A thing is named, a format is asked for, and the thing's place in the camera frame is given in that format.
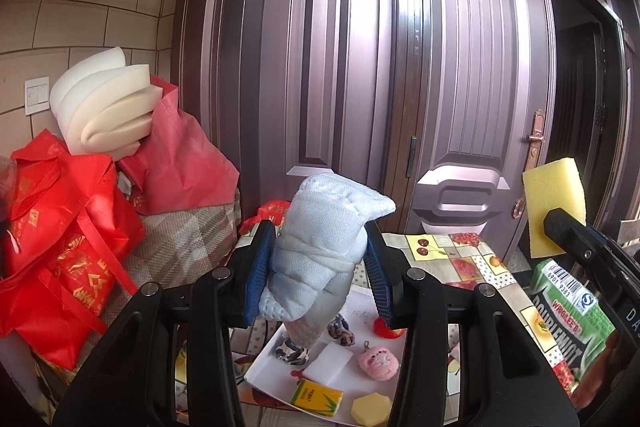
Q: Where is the mauve metal door leaf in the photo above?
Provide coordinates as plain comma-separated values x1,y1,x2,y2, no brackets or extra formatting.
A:
395,0,556,258
172,0,401,228

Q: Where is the cream rolled foam sheet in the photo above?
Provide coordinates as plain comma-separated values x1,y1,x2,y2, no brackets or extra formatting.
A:
65,64,166,158

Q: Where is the copper door handle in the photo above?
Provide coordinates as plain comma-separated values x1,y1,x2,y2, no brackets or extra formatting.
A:
512,109,547,220

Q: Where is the white cardboard box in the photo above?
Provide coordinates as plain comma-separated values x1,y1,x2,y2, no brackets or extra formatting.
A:
244,284,412,419

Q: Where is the pink fabric bag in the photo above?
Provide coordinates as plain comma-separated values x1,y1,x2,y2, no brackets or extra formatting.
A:
117,76,241,216

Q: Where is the yellow rectangular sponge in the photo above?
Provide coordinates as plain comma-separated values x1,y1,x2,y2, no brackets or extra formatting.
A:
522,157,587,259

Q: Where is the pale blue towel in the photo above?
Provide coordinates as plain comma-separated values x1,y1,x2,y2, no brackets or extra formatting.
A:
258,173,397,349

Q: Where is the yellow hexagonal sponge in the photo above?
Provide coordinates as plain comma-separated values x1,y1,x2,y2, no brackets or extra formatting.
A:
351,393,393,426

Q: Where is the white wall switch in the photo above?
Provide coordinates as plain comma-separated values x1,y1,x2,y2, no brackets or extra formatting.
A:
24,77,51,115

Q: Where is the fruit print tablecloth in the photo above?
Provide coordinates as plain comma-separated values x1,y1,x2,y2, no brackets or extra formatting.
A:
172,232,591,427

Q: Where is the pink round plush toy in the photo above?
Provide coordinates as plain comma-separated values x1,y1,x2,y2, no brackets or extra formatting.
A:
356,341,399,380

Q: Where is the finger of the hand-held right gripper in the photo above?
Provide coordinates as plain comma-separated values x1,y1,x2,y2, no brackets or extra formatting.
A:
543,208,617,269

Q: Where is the small white foam pad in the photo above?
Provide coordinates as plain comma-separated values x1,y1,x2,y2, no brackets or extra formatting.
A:
301,342,358,389

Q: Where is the green gum pack pillow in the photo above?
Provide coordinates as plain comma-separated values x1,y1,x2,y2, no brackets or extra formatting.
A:
530,258,617,383

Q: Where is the white rolled foam sheet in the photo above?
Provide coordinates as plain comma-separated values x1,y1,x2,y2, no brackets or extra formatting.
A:
49,47,128,142

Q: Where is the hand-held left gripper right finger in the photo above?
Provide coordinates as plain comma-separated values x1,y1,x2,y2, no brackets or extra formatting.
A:
363,223,581,427

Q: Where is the red apple plush toy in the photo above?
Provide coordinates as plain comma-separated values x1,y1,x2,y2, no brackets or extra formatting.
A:
374,317,406,339

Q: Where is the yellow juice box plush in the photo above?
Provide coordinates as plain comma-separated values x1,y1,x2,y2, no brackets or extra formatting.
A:
290,378,344,413

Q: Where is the plaid sofa cover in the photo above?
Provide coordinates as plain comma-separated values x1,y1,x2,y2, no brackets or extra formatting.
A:
117,194,241,293

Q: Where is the red paper packet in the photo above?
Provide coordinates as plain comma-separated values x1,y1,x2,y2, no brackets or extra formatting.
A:
242,201,291,238

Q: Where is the brown spotted toy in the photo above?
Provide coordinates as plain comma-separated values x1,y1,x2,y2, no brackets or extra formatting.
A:
327,313,356,347

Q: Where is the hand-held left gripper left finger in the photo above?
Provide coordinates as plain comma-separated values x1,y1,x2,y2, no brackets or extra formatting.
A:
52,219,278,427

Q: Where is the black white cow toy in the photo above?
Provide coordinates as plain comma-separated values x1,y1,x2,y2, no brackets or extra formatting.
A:
274,338,311,365

